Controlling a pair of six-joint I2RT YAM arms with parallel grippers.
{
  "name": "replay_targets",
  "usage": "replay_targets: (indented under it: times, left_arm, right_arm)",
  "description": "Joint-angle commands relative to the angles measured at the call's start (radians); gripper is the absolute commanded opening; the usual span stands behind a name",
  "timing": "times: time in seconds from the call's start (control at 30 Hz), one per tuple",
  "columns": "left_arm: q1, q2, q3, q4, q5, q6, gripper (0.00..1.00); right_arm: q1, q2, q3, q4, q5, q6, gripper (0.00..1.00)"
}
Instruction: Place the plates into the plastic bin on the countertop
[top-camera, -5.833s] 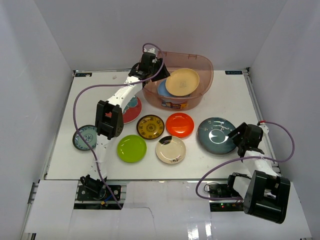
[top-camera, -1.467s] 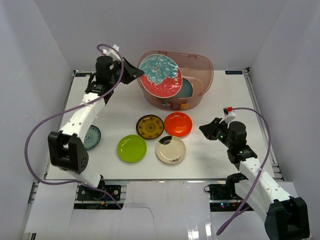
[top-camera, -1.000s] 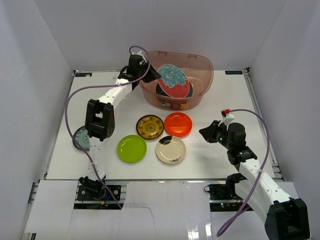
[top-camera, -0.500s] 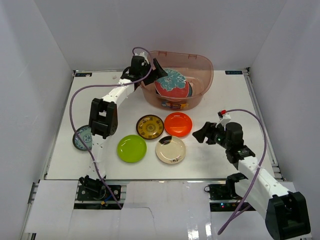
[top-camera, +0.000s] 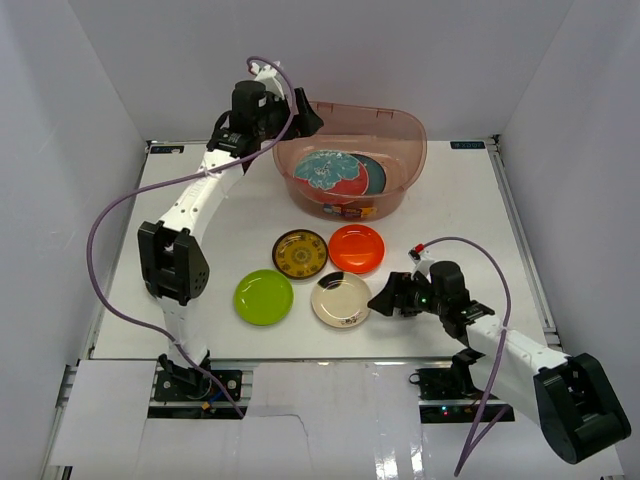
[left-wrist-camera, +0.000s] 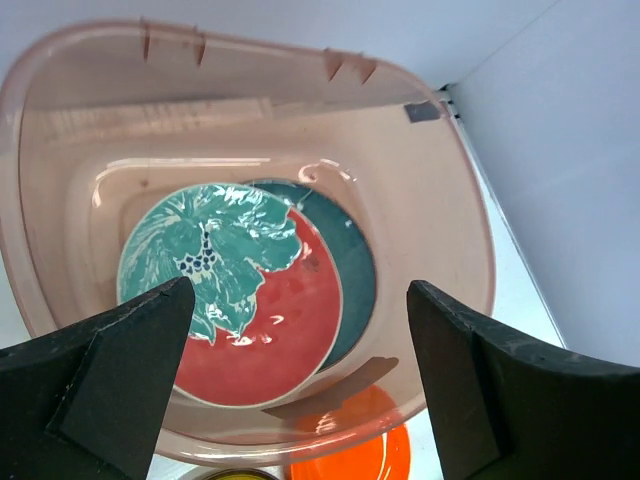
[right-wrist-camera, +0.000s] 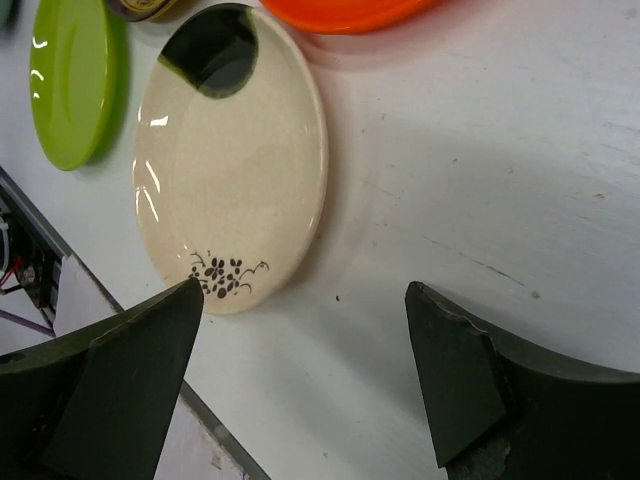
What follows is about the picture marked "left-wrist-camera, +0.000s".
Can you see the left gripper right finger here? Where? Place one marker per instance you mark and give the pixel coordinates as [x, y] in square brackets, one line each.
[505, 405]

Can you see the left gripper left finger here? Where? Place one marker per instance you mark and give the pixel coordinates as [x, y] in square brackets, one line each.
[88, 401]

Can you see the black and gold patterned plate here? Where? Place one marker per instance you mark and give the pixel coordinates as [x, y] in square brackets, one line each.
[237, 474]

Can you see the dark teal glazed plate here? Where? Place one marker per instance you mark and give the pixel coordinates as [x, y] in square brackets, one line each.
[351, 254]

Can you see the teal and red floral plate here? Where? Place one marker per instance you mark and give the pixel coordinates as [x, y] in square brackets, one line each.
[268, 297]

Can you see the translucent pink plastic bin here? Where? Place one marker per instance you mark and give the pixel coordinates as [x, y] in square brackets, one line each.
[100, 121]

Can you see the right dark table label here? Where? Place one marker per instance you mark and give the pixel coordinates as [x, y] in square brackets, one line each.
[422, 112]

